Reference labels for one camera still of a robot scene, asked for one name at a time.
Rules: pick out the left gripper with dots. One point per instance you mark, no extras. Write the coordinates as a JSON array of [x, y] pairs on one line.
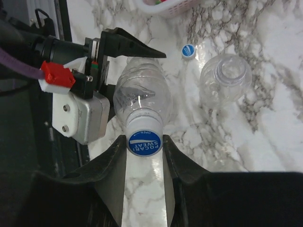
[[97, 63]]

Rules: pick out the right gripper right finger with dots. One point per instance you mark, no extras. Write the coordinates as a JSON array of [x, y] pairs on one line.
[[195, 197]]

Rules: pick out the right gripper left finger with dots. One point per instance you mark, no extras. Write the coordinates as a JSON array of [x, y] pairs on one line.
[[90, 196]]

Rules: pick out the clear bottle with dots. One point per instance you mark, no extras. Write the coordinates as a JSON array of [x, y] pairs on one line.
[[142, 85], [224, 79]]

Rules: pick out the blue cap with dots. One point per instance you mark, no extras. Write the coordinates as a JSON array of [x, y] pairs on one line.
[[188, 52], [144, 135]]

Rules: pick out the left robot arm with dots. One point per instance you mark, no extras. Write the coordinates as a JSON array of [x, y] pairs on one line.
[[33, 53]]

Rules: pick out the standing clear bottle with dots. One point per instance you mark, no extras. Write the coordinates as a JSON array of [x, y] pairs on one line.
[[224, 79]]

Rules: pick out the white plastic basket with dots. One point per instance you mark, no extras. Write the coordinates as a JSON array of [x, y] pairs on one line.
[[167, 8]]

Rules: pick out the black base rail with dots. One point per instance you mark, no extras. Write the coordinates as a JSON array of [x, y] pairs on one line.
[[57, 10]]

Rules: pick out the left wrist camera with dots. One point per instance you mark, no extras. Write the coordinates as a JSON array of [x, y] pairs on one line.
[[83, 120]]

